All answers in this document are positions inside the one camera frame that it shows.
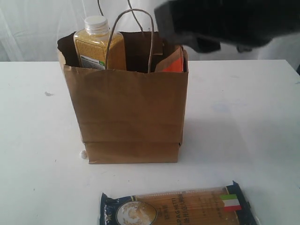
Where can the brown kraft pouch orange label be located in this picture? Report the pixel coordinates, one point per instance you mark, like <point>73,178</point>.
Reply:
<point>173,63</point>

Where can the white paper ball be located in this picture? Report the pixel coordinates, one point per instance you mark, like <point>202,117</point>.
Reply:
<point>83,154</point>

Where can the yellow grain container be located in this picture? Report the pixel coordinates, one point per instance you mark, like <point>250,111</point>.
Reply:
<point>91,44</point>

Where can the blue spaghetti packet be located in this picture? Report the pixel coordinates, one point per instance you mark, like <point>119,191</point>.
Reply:
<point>206,206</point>

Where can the brown paper bag with handles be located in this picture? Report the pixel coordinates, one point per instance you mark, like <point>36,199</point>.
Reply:
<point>128,116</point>

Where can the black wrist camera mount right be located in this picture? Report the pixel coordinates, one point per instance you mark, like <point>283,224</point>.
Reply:
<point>246,24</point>

